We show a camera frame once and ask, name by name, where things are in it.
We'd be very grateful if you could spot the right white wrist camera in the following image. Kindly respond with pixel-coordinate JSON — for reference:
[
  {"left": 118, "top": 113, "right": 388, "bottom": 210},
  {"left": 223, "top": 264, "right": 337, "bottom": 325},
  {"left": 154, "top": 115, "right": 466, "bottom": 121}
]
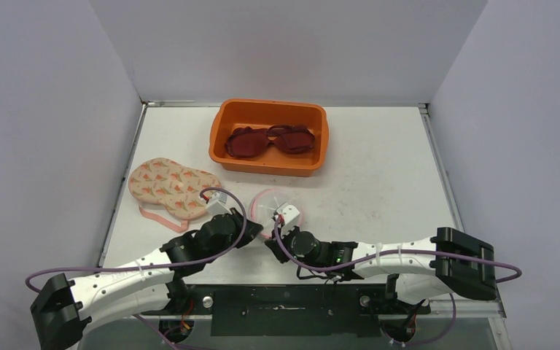
[{"left": 273, "top": 202, "right": 302, "bottom": 227}]

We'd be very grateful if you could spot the white mesh laundry bag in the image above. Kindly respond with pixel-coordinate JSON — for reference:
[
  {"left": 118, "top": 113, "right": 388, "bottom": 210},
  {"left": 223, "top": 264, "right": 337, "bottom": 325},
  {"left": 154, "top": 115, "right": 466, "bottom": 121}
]
[{"left": 249, "top": 188, "right": 305, "bottom": 241}]

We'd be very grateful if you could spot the orange plastic tub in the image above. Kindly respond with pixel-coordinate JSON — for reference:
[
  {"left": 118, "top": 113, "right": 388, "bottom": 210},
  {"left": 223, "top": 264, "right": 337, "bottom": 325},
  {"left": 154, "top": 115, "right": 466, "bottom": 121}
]
[{"left": 209, "top": 98, "right": 330, "bottom": 177}]

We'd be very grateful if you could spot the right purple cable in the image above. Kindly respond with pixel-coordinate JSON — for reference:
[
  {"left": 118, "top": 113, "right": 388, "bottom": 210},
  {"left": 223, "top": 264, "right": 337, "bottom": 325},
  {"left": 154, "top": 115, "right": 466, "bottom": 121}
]
[{"left": 272, "top": 217, "right": 524, "bottom": 348}]

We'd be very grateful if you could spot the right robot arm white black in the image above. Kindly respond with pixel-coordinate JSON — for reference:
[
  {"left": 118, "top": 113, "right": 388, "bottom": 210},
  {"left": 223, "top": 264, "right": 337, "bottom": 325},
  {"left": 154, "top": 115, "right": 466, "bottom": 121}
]
[{"left": 265, "top": 227, "right": 497, "bottom": 313}]

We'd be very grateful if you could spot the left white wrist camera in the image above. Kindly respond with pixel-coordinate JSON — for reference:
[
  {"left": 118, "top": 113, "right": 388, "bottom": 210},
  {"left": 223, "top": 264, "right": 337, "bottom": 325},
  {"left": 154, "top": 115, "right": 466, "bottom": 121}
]
[{"left": 206, "top": 191, "right": 230, "bottom": 216}]

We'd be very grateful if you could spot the floral padded bra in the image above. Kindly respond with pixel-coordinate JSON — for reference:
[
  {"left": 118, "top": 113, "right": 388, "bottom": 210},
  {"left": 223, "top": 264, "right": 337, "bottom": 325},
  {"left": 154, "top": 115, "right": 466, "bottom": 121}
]
[{"left": 127, "top": 157, "right": 222, "bottom": 233}]

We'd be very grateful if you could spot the aluminium front rail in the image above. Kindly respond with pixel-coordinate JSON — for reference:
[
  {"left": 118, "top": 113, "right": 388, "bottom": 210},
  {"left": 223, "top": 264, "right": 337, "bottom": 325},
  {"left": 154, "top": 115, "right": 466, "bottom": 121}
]
[{"left": 72, "top": 284, "right": 505, "bottom": 320}]

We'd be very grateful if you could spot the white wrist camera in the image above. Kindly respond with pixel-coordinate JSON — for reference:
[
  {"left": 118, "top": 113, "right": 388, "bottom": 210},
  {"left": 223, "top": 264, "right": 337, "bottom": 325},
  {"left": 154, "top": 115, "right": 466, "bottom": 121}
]
[
  {"left": 273, "top": 202, "right": 302, "bottom": 227},
  {"left": 206, "top": 191, "right": 230, "bottom": 216}
]

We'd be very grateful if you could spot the dark red bra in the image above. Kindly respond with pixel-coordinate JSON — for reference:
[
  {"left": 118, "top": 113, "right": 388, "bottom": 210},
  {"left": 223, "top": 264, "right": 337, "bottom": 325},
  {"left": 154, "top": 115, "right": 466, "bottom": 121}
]
[{"left": 225, "top": 125, "right": 316, "bottom": 158}]

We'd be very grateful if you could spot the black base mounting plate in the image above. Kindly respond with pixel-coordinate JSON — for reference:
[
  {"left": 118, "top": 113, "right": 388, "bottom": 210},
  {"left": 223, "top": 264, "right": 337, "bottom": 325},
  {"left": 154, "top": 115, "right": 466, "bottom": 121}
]
[{"left": 149, "top": 283, "right": 431, "bottom": 337}]

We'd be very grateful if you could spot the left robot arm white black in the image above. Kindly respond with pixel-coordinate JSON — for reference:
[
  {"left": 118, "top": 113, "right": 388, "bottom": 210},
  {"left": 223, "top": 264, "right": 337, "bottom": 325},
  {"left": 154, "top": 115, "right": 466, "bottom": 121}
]
[{"left": 31, "top": 209, "right": 263, "bottom": 349}]

